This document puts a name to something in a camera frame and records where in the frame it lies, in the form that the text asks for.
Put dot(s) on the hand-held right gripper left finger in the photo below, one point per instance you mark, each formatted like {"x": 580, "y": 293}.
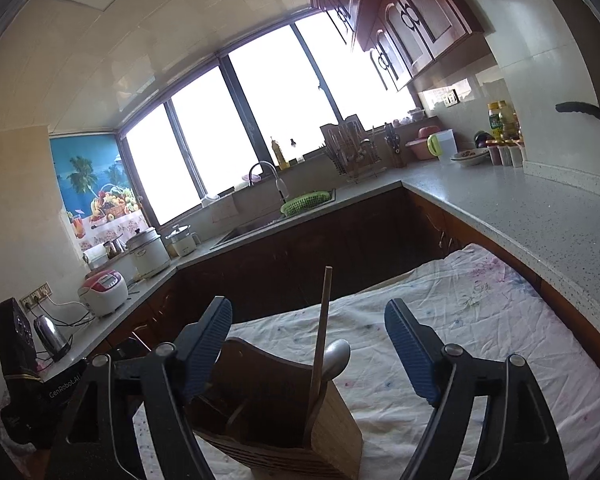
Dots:
{"x": 207, "y": 355}

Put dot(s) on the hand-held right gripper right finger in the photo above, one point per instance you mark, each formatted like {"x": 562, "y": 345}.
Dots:
{"x": 410, "y": 360}

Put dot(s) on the metal spoon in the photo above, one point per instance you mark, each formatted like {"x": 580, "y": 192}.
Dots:
{"x": 337, "y": 355}

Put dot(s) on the long wooden chopstick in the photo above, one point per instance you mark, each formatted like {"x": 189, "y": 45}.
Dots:
{"x": 322, "y": 325}

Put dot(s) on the wooden utensil holder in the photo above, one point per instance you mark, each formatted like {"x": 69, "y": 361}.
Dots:
{"x": 330, "y": 430}

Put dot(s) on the steel electric kettle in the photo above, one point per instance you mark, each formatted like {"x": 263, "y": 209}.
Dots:
{"x": 52, "y": 337}

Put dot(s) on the white floral tablecloth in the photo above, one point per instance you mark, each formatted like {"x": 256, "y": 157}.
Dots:
{"x": 480, "y": 320}

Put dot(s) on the pink white rice cooker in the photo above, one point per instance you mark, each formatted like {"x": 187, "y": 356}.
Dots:
{"x": 102, "y": 292}

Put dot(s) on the small white electric pot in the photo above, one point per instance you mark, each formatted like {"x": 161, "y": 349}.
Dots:
{"x": 182, "y": 243}

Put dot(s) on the large white rice cooker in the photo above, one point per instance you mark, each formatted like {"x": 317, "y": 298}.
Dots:
{"x": 147, "y": 255}

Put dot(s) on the wooden base cabinets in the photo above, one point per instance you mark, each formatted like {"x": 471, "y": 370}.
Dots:
{"x": 280, "y": 255}

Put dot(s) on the steel kitchen sink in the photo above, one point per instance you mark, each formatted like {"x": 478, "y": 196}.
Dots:
{"x": 252, "y": 230}

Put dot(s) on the paper towel roll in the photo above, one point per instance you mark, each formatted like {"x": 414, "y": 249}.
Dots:
{"x": 94, "y": 259}

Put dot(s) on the green plastic basket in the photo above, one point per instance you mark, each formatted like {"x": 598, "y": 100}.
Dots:
{"x": 305, "y": 201}

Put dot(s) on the curved kitchen faucet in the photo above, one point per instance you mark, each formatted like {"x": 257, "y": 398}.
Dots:
{"x": 278, "y": 180}

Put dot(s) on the white bowl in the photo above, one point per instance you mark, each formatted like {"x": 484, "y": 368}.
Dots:
{"x": 467, "y": 156}

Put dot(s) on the dish soap bottle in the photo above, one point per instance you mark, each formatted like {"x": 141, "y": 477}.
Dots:
{"x": 280, "y": 155}

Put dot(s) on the knife holder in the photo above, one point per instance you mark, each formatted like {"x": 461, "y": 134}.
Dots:
{"x": 394, "y": 147}

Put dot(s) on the pink plastic container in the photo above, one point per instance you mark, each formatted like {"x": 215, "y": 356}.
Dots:
{"x": 420, "y": 146}

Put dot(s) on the large kitchen window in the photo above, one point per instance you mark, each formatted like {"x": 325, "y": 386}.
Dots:
{"x": 280, "y": 85}

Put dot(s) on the grey range hood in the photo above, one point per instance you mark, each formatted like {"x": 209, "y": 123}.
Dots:
{"x": 597, "y": 50}

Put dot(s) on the wall power strip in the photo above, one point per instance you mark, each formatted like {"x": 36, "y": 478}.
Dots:
{"x": 37, "y": 294}

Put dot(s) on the tropical fruit wall poster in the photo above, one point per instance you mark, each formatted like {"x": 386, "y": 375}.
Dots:
{"x": 95, "y": 185}

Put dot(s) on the white wall socket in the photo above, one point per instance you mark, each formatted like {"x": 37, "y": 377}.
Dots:
{"x": 450, "y": 97}

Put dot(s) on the wooden wall cabinets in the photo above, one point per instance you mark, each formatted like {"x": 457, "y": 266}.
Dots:
{"x": 415, "y": 15}

